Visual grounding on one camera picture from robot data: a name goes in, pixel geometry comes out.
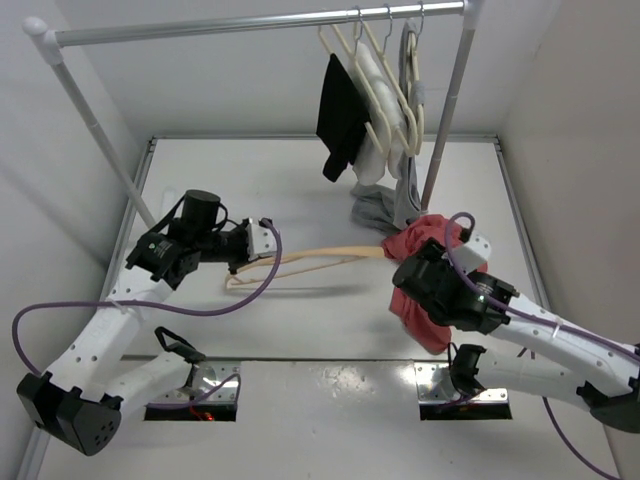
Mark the cream hanger with black garment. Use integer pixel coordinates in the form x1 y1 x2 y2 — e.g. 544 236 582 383
318 23 385 154

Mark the red t shirt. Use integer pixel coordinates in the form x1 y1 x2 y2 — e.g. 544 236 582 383
381 214 494 355

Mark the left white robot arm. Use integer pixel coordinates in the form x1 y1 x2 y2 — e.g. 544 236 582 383
17 189 269 456

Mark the white hanging garment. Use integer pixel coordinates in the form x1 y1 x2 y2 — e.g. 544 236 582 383
348 42 408 186

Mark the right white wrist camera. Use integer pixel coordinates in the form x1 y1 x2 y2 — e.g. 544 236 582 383
453 231 492 275

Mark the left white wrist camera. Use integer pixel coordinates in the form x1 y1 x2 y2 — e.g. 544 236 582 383
245 218 277 262

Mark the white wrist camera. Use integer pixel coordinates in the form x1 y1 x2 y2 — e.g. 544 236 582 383
453 231 492 275
245 218 277 262

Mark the white metal clothes rack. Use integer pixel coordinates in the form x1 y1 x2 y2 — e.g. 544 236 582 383
22 1 484 227

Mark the black hanging garment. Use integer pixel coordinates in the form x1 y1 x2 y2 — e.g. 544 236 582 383
315 53 371 183

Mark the cream hanger with white garment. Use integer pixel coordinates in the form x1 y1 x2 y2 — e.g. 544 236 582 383
353 9 416 156

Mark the peach plastic hanger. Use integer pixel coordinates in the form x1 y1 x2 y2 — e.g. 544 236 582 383
224 246 386 291

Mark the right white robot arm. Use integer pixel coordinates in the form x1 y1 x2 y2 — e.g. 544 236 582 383
393 239 639 434

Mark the grey hanging garment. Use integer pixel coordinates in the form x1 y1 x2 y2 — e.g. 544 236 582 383
349 19 427 235

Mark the cream hanger with grey garment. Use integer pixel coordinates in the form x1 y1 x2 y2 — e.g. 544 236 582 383
399 18 426 155

